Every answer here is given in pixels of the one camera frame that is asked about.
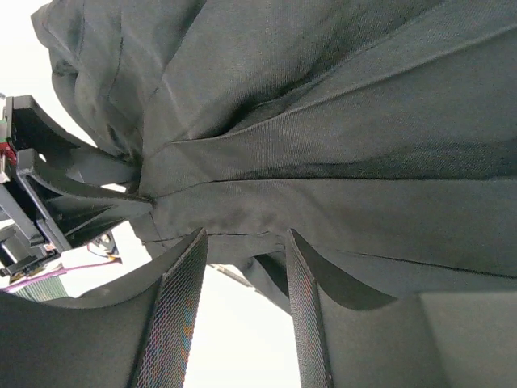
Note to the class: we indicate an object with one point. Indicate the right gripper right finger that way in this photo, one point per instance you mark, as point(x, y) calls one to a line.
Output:
point(363, 321)

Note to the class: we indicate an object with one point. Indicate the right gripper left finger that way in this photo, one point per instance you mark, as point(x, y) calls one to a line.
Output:
point(135, 331)

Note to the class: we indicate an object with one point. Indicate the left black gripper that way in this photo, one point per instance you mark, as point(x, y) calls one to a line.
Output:
point(50, 211)

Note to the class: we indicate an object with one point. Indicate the black pleated skirt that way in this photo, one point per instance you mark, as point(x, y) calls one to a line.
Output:
point(383, 132)

